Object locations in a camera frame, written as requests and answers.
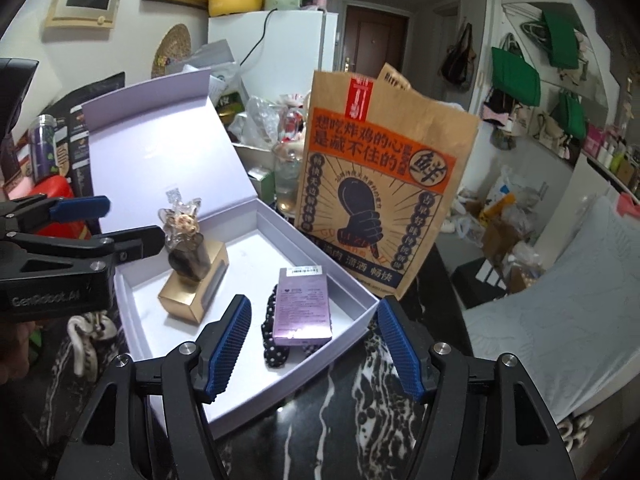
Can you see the pale blue blanket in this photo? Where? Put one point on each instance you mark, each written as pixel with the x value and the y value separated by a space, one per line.
pixel 575 310

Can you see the small purple box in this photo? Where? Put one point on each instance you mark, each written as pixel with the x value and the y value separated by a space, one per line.
pixel 302 310

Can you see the black white box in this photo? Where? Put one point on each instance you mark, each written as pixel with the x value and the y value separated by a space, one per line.
pixel 477 285

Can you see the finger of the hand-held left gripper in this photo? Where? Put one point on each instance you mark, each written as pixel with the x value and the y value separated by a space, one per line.
pixel 85 207
pixel 135 242

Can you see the red tin canister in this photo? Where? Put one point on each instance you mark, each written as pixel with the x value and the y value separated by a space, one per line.
pixel 52 186

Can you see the clear flower hair claw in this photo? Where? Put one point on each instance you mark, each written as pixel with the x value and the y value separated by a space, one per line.
pixel 182 225

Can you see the white refrigerator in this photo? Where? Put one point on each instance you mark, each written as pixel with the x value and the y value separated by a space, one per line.
pixel 290 45

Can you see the green tote bag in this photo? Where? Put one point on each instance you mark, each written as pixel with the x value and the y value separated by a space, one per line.
pixel 562 37
pixel 572 117
pixel 515 77

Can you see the row of bottles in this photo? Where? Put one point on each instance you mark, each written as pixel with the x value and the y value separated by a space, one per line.
pixel 620 157

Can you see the brown printed paper bag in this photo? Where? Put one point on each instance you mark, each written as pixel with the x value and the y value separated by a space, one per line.
pixel 360 160

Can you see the small green box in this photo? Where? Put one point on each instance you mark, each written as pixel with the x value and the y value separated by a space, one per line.
pixel 261 182

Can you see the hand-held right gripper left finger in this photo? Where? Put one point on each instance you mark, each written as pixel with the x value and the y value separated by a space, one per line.
pixel 227 350

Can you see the white plastic bag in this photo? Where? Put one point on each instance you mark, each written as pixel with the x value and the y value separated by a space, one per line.
pixel 497 192

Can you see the black hanging bag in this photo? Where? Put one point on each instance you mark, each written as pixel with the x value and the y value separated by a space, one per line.
pixel 457 60

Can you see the white paper bag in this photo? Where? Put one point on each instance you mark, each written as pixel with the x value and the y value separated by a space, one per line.
pixel 205 65

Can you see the black printed packet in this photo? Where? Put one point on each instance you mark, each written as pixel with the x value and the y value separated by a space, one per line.
pixel 80 125

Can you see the black polka dot scrunchie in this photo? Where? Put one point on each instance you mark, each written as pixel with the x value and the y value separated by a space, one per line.
pixel 272 355

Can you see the brown door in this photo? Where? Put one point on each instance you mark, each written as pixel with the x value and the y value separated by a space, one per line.
pixel 375 40

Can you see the woven straw fan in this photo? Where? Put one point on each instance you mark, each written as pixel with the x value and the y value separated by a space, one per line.
pixel 172 50

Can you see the red white toy figure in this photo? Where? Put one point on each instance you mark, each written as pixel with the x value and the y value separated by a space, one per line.
pixel 295 120

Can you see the small gold cardboard box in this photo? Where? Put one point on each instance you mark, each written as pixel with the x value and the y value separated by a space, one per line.
pixel 185 300

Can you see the lavender gift box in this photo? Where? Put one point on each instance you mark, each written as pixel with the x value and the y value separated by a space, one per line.
pixel 150 125

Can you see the purple label jar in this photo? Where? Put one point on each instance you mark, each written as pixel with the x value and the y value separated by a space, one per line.
pixel 42 150

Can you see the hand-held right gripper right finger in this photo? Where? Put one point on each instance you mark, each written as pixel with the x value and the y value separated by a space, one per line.
pixel 400 355

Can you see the clear plastic bag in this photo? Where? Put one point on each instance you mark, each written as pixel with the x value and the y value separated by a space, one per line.
pixel 260 120

